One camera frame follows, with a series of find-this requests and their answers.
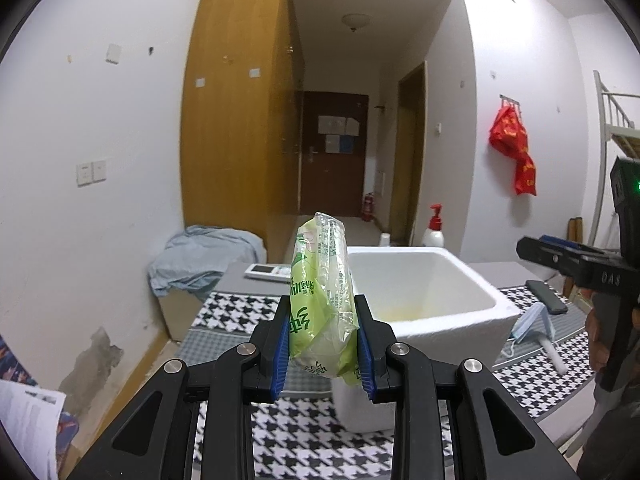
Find green tissue packet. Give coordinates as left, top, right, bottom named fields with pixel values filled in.
left=290, top=212, right=360, bottom=386

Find light blue face mask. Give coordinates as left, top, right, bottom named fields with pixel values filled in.
left=501, top=301, right=555, bottom=358

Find person's right hand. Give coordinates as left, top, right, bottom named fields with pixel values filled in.
left=585, top=309, right=610, bottom=373

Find black smartphone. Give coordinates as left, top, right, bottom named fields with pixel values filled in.
left=525, top=280, right=568, bottom=315

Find white remote control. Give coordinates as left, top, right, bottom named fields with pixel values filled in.
left=244, top=263, right=291, bottom=283

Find white foam box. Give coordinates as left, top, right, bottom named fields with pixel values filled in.
left=330, top=245, right=522, bottom=434

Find houndstooth table cloth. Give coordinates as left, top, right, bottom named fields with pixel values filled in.
left=178, top=292, right=592, bottom=479

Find white tube object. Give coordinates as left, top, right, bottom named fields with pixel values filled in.
left=536, top=334, right=568, bottom=376

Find light blue cloth pile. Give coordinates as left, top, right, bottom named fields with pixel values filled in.
left=148, top=226, right=267, bottom=300

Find white red pump bottle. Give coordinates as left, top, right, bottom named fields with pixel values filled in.
left=421, top=204, right=445, bottom=248

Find red fire extinguisher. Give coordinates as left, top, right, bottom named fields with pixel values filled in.
left=361, top=193, right=374, bottom=222

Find red hanging bags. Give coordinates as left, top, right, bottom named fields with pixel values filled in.
left=489, top=103, right=537, bottom=196

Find metal bunk bed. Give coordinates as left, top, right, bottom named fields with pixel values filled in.
left=588, top=70, right=639, bottom=249

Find dark brown entrance door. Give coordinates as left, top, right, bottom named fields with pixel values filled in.
left=299, top=91, right=369, bottom=217

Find wooden wardrobe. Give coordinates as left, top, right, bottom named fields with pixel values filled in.
left=180, top=0, right=298, bottom=262

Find ceiling lamp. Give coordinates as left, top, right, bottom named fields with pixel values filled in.
left=341, top=13, right=371, bottom=32

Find wooden boards against wall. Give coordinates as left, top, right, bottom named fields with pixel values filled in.
left=567, top=217, right=584, bottom=244

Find white wall switches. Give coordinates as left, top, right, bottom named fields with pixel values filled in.
left=76, top=160, right=106, bottom=188

